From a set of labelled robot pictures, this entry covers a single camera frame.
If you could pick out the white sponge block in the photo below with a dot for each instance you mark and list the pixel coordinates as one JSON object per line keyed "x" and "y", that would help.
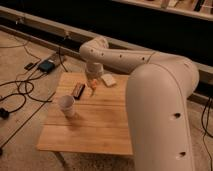
{"x": 108, "y": 79}

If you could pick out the black plug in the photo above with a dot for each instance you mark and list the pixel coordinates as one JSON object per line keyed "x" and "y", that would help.
{"x": 4, "y": 113}

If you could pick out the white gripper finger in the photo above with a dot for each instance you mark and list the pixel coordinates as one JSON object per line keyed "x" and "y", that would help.
{"x": 100, "y": 80}
{"x": 92, "y": 91}

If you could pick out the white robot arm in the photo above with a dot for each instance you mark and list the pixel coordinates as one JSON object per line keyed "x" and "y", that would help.
{"x": 156, "y": 103}

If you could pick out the dark rectangular block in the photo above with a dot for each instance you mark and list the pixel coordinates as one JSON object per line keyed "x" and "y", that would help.
{"x": 78, "y": 90}

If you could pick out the small black adapter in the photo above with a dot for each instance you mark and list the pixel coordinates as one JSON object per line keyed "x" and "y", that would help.
{"x": 30, "y": 66}

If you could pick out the blue electronics box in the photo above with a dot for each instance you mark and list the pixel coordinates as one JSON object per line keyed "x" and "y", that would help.
{"x": 46, "y": 66}

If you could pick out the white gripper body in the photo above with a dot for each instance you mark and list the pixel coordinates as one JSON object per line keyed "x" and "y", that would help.
{"x": 94, "y": 70}

